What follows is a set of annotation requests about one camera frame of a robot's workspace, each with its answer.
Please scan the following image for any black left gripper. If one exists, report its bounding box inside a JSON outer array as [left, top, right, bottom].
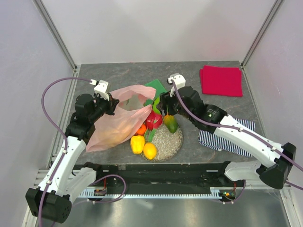
[[89, 93, 119, 122]]

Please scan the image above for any small green watermelon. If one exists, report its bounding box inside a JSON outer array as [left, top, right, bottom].
[[152, 97, 162, 115]]

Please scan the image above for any pink plastic bag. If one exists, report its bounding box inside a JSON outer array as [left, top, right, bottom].
[[86, 85, 156, 152]]

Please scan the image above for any yellow banana bunch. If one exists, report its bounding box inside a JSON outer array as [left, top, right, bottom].
[[98, 122, 133, 150]]

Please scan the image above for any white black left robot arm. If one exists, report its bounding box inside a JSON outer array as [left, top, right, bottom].
[[26, 94, 119, 223]]

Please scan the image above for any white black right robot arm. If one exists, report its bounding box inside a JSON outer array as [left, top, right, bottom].
[[157, 87, 296, 189]]

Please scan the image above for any green orange mango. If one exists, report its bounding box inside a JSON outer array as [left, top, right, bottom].
[[163, 115, 178, 134]]

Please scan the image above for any red dragon fruit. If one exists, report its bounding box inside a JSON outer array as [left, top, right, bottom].
[[145, 110, 162, 131]]

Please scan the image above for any green cloth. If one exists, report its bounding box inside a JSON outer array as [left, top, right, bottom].
[[143, 79, 168, 107]]

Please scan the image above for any orange tangerine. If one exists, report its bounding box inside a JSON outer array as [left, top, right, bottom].
[[136, 124, 147, 136]]

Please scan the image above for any round speckled plate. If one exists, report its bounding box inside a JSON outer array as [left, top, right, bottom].
[[141, 124, 183, 163]]

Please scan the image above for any yellow bell pepper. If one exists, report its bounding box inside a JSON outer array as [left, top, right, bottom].
[[130, 135, 145, 155]]

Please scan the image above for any yellow lemon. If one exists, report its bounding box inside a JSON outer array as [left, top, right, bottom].
[[143, 142, 157, 160]]

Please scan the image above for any blue white striped cloth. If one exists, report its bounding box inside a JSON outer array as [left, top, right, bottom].
[[198, 130, 252, 157]]

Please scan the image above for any red cloth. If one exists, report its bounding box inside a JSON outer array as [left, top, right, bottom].
[[199, 65, 243, 97]]

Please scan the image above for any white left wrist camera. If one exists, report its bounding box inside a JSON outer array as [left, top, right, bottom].
[[94, 80, 109, 100]]

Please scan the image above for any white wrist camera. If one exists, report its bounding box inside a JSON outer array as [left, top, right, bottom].
[[94, 80, 109, 100], [167, 73, 186, 89]]

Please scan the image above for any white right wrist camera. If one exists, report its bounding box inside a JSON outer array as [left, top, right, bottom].
[[167, 73, 186, 89]]

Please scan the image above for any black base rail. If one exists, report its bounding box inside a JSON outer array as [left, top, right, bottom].
[[74, 162, 244, 194]]

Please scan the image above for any grey slotted cable duct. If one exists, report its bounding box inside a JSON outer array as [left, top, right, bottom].
[[78, 188, 222, 199]]

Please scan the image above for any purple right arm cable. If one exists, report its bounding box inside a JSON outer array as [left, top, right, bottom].
[[170, 79, 303, 205]]

